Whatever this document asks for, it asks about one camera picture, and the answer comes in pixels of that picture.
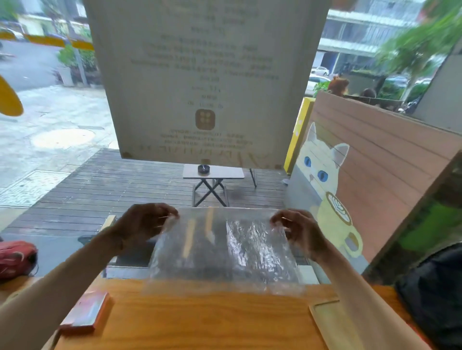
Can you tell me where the large paper window poster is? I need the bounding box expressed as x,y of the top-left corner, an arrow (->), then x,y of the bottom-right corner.
82,0 -> 333,170

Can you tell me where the person's right forearm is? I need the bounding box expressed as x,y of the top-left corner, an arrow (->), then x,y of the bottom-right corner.
313,242 -> 435,350

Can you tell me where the wooden tray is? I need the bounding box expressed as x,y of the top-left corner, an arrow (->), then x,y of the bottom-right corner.
309,299 -> 365,350

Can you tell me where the yellow post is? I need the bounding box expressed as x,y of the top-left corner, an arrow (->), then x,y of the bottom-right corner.
284,97 -> 315,175

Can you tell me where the person's left hand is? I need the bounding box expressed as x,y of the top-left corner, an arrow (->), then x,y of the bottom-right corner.
115,203 -> 180,250

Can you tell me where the orange small box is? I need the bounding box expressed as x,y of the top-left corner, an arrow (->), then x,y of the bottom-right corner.
59,291 -> 113,335

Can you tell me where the yellow window sticker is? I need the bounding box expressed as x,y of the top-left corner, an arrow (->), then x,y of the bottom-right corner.
0,75 -> 24,117

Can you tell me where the green tree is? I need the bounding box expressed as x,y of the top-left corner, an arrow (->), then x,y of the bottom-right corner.
375,7 -> 462,103

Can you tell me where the black backpack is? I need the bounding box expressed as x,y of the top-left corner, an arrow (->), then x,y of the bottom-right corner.
395,242 -> 462,350

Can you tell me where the clear plastic bag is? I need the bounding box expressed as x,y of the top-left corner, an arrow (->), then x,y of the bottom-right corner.
141,207 -> 305,297

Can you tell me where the white parked car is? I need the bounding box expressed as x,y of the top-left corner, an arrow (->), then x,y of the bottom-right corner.
305,74 -> 332,96

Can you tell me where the small folding table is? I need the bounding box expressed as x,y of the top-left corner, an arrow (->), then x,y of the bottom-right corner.
183,164 -> 245,208

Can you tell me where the wooden cat painted fence panel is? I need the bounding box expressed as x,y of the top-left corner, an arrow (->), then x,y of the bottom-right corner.
283,91 -> 462,285

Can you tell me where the person's right hand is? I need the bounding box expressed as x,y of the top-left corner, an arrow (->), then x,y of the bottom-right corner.
270,209 -> 330,262

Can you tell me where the person's left forearm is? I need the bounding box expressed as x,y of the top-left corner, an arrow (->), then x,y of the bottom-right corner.
0,229 -> 125,350

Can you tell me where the red bag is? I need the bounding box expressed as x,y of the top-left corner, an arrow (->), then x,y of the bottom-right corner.
0,241 -> 39,282

